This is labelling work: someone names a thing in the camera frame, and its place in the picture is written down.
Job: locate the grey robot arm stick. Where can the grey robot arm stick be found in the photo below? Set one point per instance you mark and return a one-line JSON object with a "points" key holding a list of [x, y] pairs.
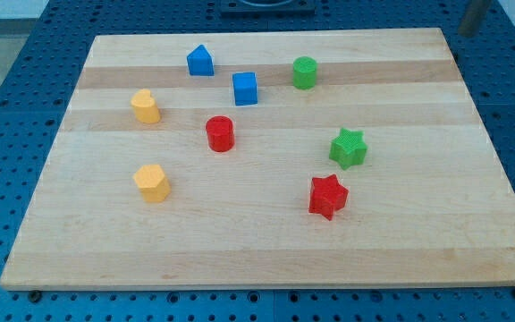
{"points": [[472, 18]]}

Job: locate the yellow heart block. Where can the yellow heart block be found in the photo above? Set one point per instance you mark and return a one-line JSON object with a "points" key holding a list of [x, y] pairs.
{"points": [[144, 107]]}

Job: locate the red cylinder block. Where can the red cylinder block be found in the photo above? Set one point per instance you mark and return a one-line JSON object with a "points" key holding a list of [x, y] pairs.
{"points": [[220, 133]]}

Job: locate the red star block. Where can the red star block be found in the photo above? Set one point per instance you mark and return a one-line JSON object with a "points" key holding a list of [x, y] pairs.
{"points": [[327, 196]]}

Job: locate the blue cube block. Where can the blue cube block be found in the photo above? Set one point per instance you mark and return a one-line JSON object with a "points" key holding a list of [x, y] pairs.
{"points": [[245, 88]]}

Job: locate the wooden board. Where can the wooden board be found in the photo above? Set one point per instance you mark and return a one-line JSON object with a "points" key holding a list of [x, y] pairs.
{"points": [[430, 207]]}

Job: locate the green star block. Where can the green star block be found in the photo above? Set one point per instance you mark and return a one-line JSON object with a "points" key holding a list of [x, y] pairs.
{"points": [[348, 148]]}

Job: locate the green cylinder block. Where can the green cylinder block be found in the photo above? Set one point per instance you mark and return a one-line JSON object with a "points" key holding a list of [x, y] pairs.
{"points": [[304, 72]]}

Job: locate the yellow hexagon block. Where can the yellow hexagon block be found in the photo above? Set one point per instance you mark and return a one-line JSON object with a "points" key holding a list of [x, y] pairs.
{"points": [[152, 183]]}

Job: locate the blue triangle block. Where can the blue triangle block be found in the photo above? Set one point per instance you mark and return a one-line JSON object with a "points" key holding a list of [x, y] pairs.
{"points": [[200, 62]]}

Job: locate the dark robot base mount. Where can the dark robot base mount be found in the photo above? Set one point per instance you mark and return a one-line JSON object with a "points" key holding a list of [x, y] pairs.
{"points": [[267, 7]]}

